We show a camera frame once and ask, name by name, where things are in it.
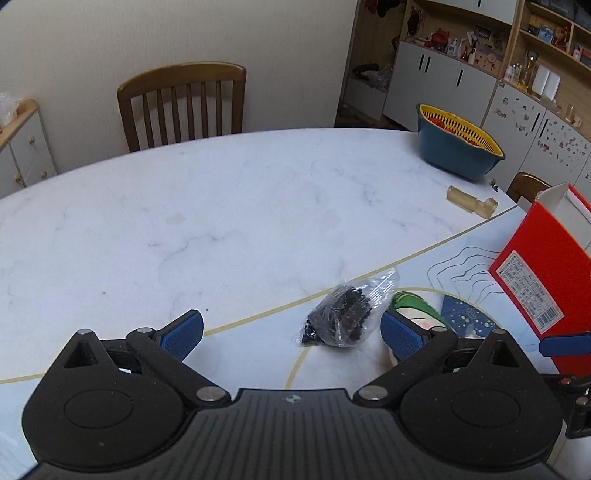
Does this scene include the amber plastic tube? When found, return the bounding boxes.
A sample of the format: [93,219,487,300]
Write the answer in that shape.
[446,185,499,218]

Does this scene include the white and wood wall cabinet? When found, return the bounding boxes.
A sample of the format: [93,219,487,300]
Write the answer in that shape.
[382,0,591,186]

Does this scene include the red cardboard box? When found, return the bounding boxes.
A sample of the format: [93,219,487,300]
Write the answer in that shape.
[488,182,591,376]

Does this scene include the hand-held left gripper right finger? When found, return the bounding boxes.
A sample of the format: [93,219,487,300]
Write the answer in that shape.
[353,310,525,409]

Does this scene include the low white sideboard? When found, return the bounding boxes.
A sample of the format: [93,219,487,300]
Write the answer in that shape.
[0,98,59,200]

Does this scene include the yellow basket in blue bowl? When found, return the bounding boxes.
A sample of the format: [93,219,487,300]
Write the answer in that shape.
[416,103,507,181]

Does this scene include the wooden chair with round back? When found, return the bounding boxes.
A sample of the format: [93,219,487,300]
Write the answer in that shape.
[506,172,553,205]

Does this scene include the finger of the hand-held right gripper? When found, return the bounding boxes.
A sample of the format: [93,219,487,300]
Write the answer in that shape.
[544,374,591,398]
[537,334,591,359]

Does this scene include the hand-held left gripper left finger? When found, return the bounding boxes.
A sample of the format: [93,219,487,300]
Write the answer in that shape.
[64,309,232,411]

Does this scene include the wooden slat-back chair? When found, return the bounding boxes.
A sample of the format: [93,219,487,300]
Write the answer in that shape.
[116,62,248,154]

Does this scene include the bag of small black parts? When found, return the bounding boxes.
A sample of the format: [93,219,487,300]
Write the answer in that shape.
[300,267,400,348]

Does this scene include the white canisters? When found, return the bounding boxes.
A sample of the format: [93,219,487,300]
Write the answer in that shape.
[530,64,562,100]

